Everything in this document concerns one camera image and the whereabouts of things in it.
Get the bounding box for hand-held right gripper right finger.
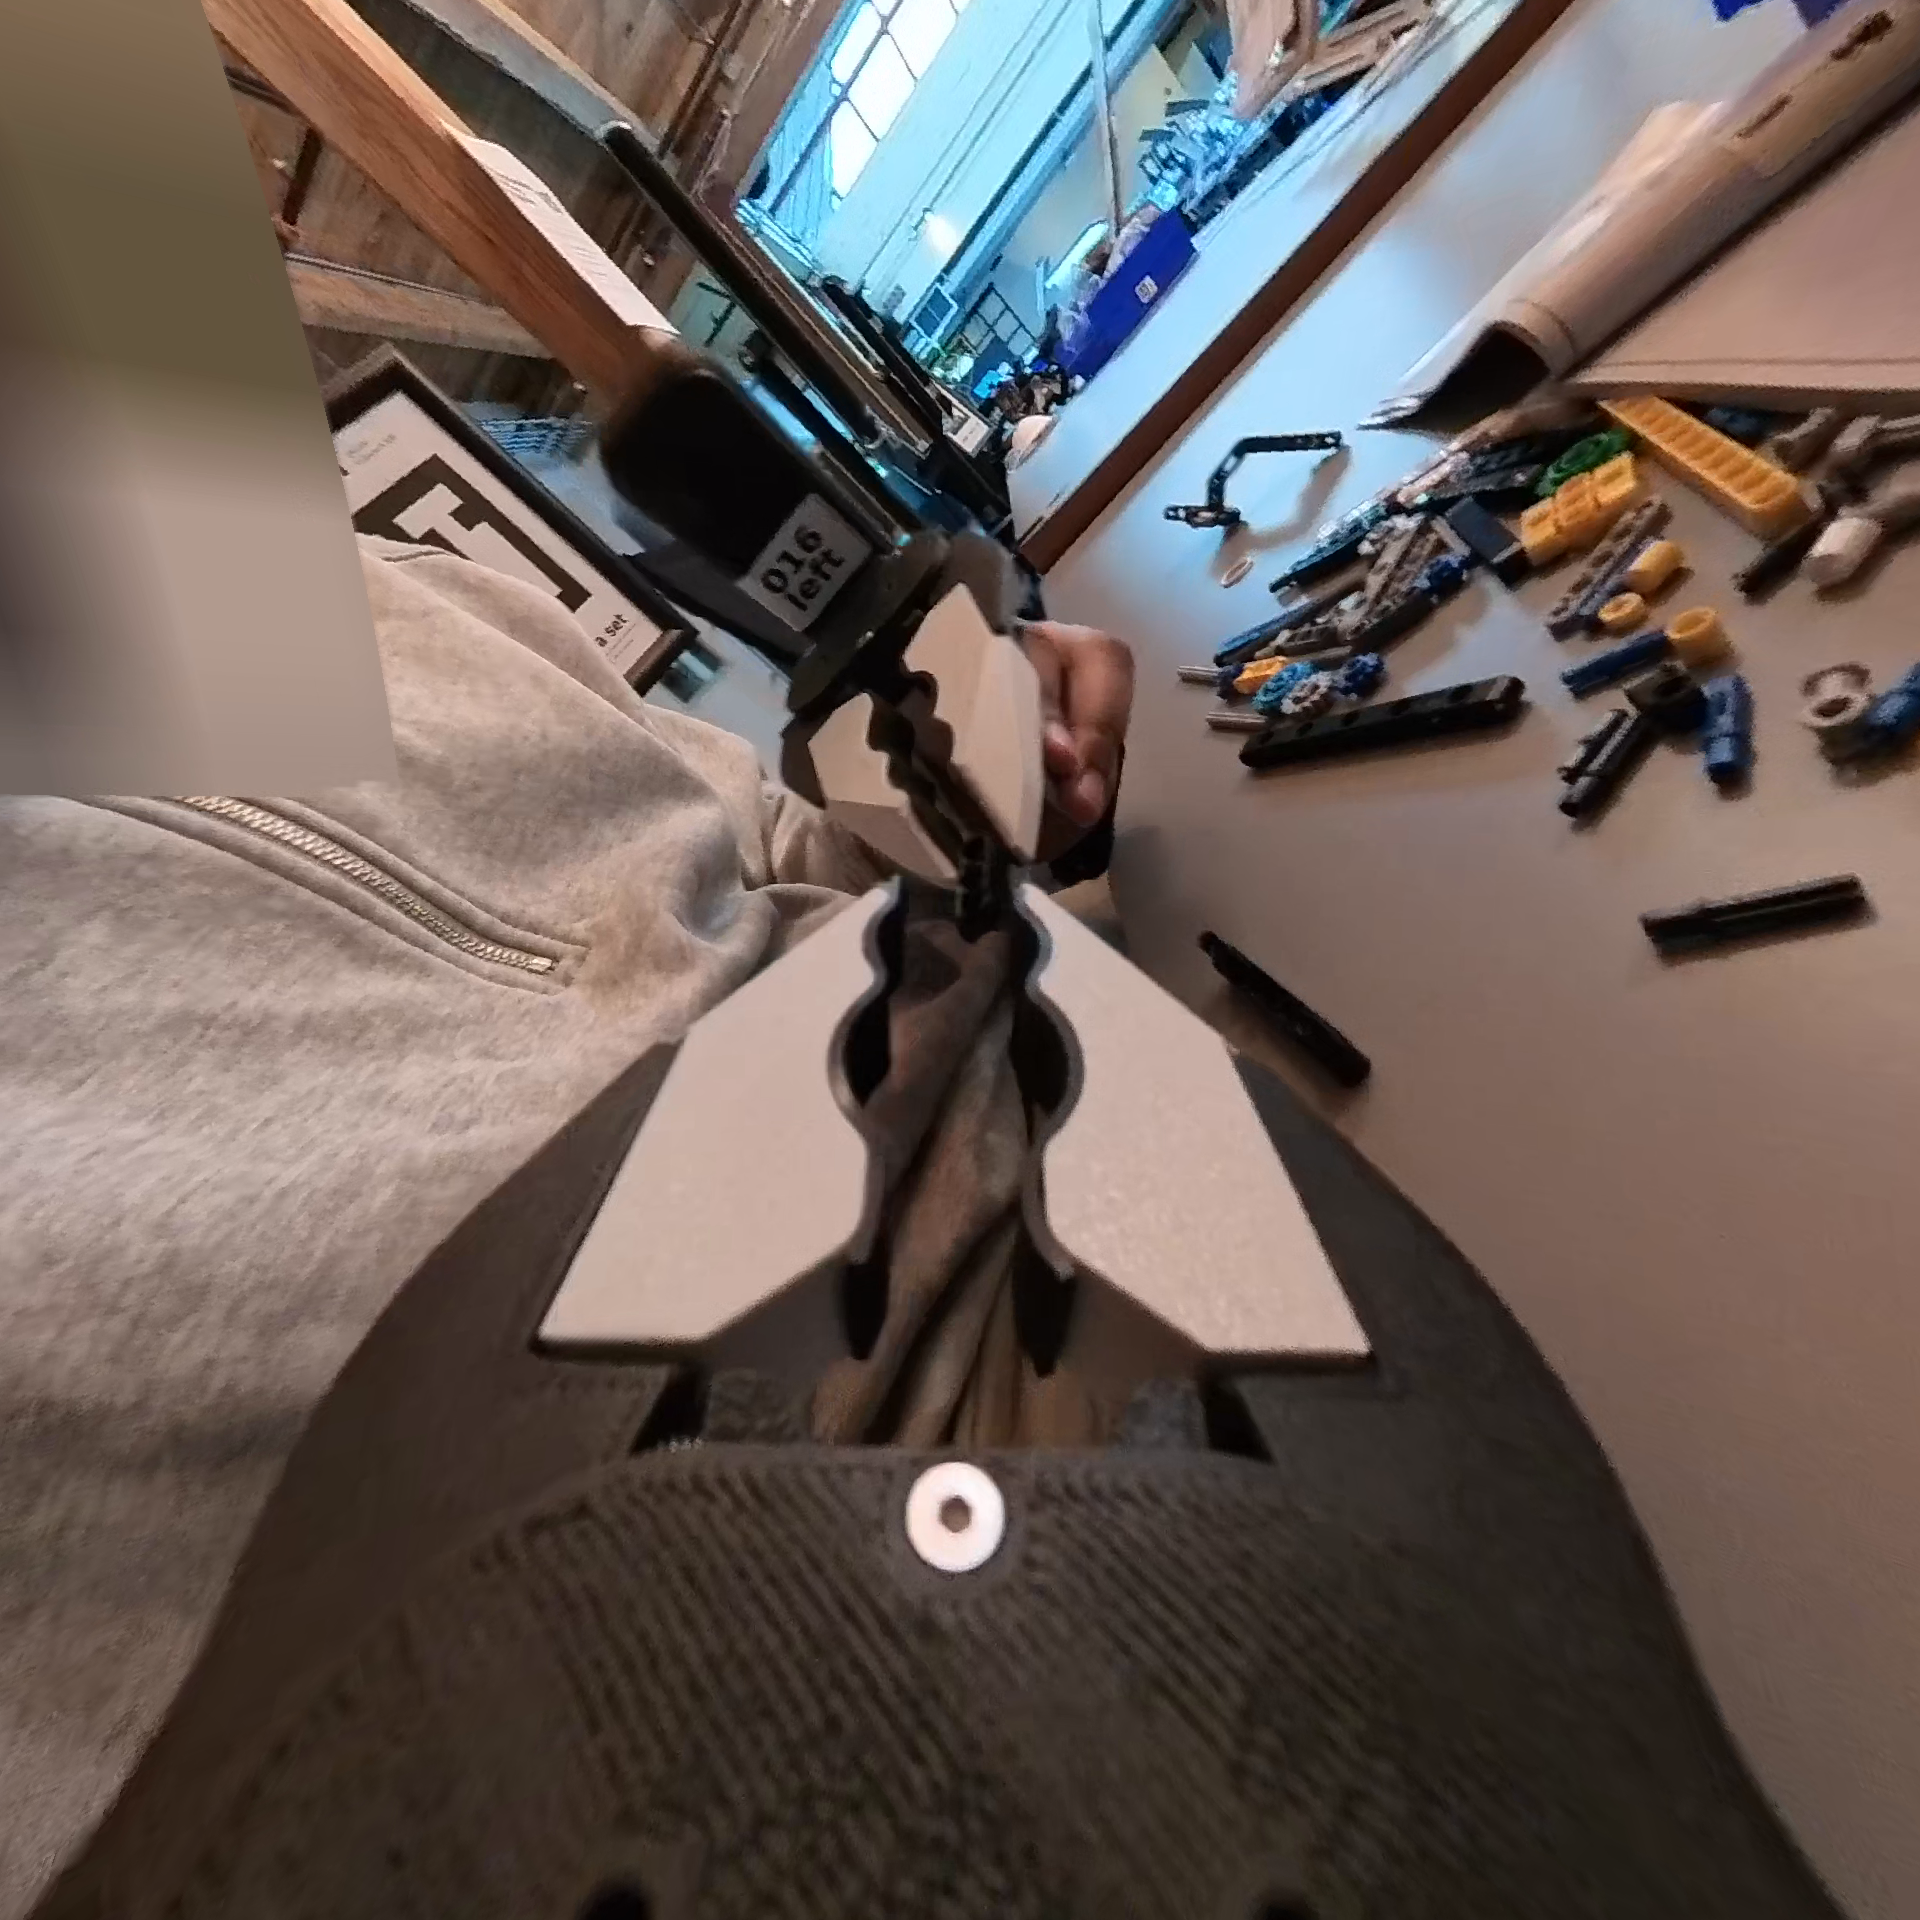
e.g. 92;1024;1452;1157
1013;882;1375;1373

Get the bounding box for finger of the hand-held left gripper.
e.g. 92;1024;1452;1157
896;574;1052;876
776;698;964;889

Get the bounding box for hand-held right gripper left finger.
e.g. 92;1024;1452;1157
536;882;910;1367

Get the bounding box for small black lego piece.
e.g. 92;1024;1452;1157
937;831;1029;927

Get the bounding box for person's left forearm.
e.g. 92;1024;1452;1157
358;532;903;902

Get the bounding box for short black lego beam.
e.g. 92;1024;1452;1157
1198;929;1373;1087

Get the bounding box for long black lego beam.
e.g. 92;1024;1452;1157
1239;674;1529;773

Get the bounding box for pile of mixed lego parts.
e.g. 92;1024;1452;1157
1177;393;1920;825

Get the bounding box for black lego axle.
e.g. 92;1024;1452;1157
1639;873;1872;958

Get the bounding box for long yellow lego beam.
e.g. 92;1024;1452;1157
1592;393;1813;544

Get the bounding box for person's left hand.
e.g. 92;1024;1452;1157
1023;618;1143;826

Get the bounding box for framed black white poster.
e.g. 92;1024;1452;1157
319;343;704;695

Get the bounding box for white paper label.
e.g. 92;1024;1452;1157
447;128;681;338

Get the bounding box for large window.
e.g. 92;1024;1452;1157
735;0;1143;302

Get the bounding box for person's grey hoodie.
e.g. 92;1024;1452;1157
0;532;903;1920

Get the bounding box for wooden beam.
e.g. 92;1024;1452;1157
200;0;684;400

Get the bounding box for white folded paper sheets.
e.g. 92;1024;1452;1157
1357;58;1920;437

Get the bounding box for black angled lego frame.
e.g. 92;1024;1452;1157
1166;429;1346;529

